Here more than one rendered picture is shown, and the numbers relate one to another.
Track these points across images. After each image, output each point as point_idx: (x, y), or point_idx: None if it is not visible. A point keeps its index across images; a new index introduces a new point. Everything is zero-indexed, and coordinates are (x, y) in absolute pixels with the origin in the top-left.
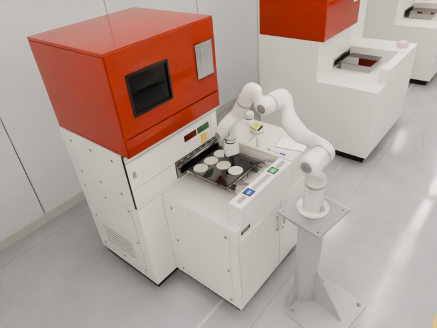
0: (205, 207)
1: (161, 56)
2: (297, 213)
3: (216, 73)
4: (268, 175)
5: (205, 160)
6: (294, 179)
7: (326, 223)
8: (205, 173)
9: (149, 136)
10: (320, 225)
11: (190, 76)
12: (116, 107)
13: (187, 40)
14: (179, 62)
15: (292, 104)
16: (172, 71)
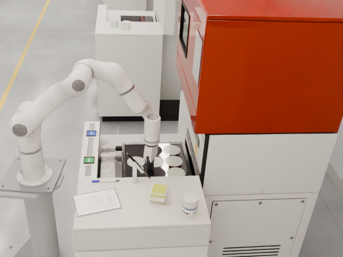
0: (132, 139)
1: (189, 9)
2: (46, 164)
3: (199, 92)
4: (90, 155)
5: (179, 158)
6: None
7: (15, 168)
8: (160, 147)
9: (179, 67)
10: (19, 164)
11: (191, 57)
12: (178, 17)
13: (196, 16)
14: (191, 30)
15: (59, 82)
16: (189, 33)
